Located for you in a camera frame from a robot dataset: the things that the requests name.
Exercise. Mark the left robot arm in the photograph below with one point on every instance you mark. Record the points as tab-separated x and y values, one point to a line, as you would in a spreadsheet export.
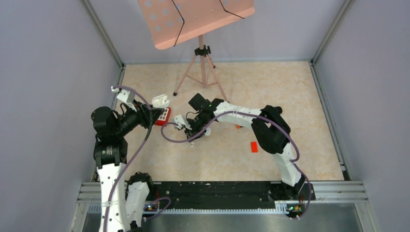
122	201

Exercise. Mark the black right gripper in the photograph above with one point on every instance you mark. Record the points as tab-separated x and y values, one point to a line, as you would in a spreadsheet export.
190	133

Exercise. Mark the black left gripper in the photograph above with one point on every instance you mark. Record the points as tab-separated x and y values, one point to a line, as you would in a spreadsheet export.
142	113

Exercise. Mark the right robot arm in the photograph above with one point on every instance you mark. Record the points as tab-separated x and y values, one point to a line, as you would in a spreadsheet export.
270	129

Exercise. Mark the pink music stand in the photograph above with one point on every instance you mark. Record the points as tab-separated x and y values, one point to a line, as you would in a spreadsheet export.
172	22

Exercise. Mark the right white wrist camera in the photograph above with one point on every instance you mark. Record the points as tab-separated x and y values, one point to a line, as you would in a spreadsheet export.
180	122

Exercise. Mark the red white grid block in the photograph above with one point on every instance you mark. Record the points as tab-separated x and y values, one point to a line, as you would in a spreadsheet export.
164	117

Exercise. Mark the white charging case gold trim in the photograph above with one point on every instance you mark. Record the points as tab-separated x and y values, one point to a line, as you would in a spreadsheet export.
207	132

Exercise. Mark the red rectangular block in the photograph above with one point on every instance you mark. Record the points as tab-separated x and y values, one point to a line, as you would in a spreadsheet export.
254	147

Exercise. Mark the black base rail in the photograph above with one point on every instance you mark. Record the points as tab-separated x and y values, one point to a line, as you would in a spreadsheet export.
221	197

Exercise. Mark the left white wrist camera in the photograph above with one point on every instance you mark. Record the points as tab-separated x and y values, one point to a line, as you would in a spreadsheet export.
125	96

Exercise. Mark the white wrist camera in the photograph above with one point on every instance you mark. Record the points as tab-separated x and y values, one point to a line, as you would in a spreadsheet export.
180	122
125	96

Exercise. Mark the white oval charging case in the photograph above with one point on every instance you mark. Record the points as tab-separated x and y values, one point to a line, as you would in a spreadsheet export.
161	101

